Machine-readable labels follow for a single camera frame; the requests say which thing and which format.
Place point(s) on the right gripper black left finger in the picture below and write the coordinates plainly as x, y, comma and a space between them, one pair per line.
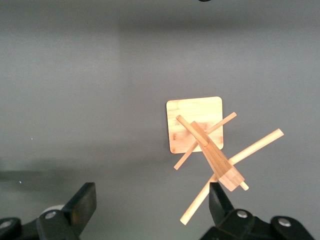
75, 215

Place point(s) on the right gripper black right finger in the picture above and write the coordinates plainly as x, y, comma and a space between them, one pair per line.
225, 220

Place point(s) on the wooden cup rack with pegs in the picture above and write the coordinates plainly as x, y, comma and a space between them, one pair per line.
192, 110

